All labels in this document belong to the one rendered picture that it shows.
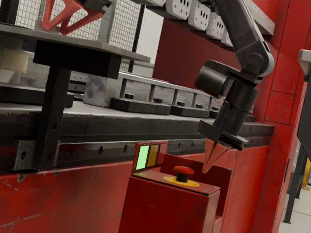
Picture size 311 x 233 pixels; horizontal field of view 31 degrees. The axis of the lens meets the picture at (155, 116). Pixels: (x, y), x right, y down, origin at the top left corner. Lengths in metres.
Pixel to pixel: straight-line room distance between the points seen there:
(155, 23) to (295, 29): 5.91
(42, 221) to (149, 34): 7.87
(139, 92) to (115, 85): 0.16
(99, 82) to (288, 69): 1.75
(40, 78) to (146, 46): 7.70
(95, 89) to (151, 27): 7.46
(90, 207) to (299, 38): 2.03
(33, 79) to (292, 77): 2.05
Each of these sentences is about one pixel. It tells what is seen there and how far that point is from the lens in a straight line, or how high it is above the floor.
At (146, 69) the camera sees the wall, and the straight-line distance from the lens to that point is 8.78.
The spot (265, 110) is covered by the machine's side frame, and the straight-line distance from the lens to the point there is 3.02.
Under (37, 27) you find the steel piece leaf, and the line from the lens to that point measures 0.96.
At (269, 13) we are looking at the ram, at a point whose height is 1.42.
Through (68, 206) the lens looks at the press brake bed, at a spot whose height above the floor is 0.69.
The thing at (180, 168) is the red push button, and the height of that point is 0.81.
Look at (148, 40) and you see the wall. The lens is 8.83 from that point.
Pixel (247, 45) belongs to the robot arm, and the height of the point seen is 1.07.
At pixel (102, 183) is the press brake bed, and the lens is 1.22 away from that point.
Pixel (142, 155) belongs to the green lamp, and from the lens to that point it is 1.09.
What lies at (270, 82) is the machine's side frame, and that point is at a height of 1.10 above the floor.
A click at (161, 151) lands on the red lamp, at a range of 1.21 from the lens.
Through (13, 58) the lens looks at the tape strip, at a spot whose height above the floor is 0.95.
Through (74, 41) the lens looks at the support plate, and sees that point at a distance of 0.85.
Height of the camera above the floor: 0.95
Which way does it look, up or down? 3 degrees down
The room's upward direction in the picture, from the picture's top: 11 degrees clockwise
